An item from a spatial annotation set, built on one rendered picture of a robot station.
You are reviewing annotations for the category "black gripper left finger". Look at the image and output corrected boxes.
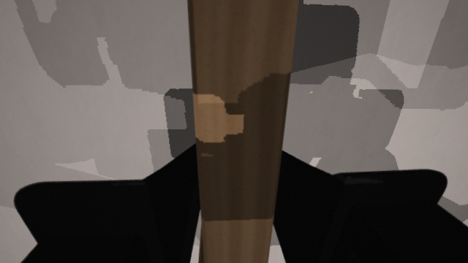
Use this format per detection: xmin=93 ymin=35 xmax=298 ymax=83
xmin=14 ymin=143 xmax=200 ymax=263

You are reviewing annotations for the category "brown wooden board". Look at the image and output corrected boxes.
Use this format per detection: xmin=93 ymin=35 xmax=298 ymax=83
xmin=187 ymin=0 xmax=298 ymax=263

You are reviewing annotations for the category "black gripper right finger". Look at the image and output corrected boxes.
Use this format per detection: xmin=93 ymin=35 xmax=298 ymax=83
xmin=273 ymin=151 xmax=448 ymax=263

